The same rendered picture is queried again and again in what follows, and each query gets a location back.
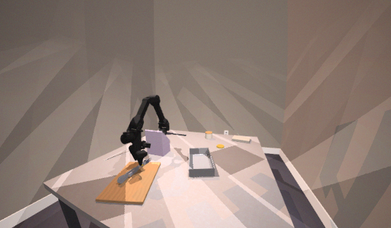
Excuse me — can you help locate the grey rectangular roasting tin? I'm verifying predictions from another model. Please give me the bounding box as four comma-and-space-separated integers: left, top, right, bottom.
188, 148, 215, 177

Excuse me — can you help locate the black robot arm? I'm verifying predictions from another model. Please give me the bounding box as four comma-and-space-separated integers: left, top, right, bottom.
120, 95, 169, 149

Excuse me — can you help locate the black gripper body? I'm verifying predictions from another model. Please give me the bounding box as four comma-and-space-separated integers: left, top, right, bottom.
129, 140, 148, 158

